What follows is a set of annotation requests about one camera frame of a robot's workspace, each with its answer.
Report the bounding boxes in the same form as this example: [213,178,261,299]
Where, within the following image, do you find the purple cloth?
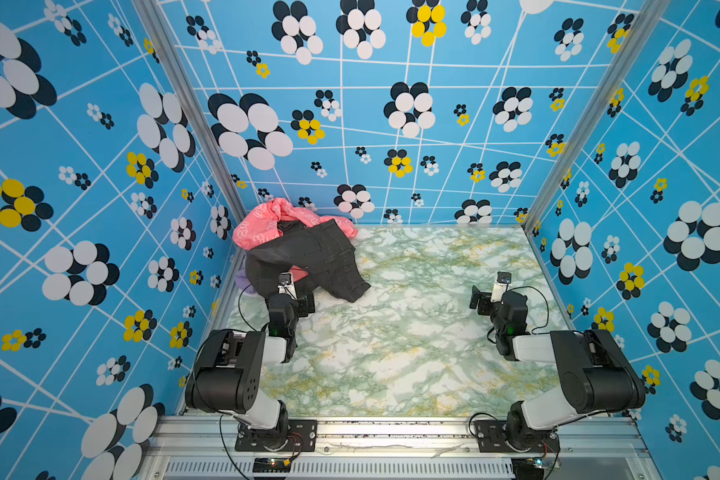
[234,268,256,295]

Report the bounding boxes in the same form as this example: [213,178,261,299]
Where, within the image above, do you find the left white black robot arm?
[185,293,316,452]

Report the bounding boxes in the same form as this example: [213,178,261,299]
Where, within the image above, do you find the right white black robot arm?
[469,287,646,451]

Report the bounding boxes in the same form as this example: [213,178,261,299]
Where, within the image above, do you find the pink patterned cloth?
[233,198,358,280]

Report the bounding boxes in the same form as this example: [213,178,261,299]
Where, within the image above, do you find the black denim shorts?
[245,219,370,303]

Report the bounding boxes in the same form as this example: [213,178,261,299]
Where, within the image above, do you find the left controller board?
[252,457,293,475]

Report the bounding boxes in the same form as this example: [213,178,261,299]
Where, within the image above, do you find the controller board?
[252,457,293,475]
[511,458,546,480]

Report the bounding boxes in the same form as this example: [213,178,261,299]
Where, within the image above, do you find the right controller board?
[511,458,546,480]

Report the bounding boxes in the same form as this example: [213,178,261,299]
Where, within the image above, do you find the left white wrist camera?
[278,272,297,299]

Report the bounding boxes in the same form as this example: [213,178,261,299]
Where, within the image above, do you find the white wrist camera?
[491,271,512,303]
[278,272,297,299]

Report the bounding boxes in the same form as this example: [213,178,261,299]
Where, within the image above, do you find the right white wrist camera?
[491,271,512,303]

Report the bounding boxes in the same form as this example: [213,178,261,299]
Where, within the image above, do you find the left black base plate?
[234,419,318,453]

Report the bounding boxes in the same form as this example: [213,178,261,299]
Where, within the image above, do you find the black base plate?
[469,418,560,456]
[234,419,318,453]

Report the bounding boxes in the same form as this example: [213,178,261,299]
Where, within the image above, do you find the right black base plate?
[469,418,560,456]

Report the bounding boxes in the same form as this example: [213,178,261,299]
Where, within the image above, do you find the aluminium front rail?
[137,416,660,479]

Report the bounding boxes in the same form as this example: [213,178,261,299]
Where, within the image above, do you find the right aluminium corner post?
[523,0,671,236]

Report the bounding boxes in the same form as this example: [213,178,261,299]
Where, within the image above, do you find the aluminium corner post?
[523,0,671,236]
[133,0,245,222]

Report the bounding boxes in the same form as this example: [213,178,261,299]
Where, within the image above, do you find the left aluminium corner post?
[133,0,245,222]

